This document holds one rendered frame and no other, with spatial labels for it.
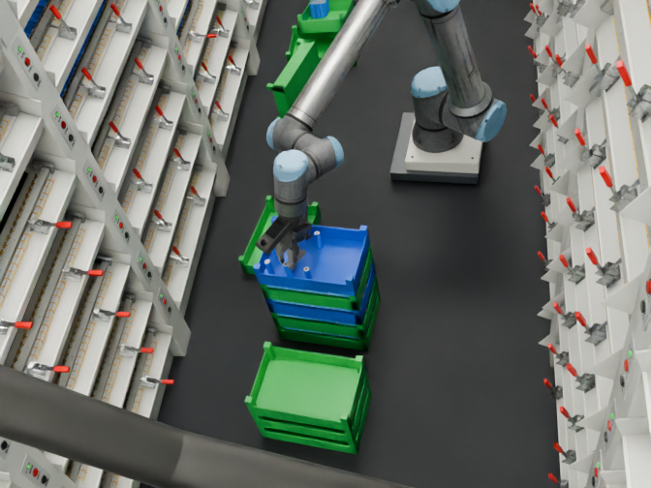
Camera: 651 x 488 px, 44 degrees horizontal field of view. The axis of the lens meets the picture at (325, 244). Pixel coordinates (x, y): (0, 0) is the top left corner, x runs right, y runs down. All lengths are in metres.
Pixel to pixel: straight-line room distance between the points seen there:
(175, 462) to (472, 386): 2.19
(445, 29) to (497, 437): 1.19
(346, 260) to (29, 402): 2.10
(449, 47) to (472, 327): 0.88
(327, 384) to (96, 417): 2.04
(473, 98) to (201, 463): 2.37
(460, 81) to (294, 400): 1.10
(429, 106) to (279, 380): 1.08
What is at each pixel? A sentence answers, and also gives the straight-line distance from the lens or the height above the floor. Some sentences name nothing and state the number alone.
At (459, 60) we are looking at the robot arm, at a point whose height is 0.62.
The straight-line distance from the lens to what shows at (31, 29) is 2.10.
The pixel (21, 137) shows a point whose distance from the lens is 1.89.
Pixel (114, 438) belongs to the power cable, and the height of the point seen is 1.95.
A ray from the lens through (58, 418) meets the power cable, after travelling 0.32.
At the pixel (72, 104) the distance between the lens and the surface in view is 2.20.
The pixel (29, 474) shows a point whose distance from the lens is 1.93.
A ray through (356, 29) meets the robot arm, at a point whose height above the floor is 0.83.
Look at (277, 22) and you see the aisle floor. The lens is 3.84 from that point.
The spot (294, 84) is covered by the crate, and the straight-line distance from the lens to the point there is 3.23.
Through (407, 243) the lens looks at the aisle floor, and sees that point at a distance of 2.81.
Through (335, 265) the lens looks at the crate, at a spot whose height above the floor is 0.32.
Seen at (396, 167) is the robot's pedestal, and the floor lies 0.06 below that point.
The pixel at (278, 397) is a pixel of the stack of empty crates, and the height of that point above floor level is 0.16.
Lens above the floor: 2.23
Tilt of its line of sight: 51 degrees down
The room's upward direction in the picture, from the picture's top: 15 degrees counter-clockwise
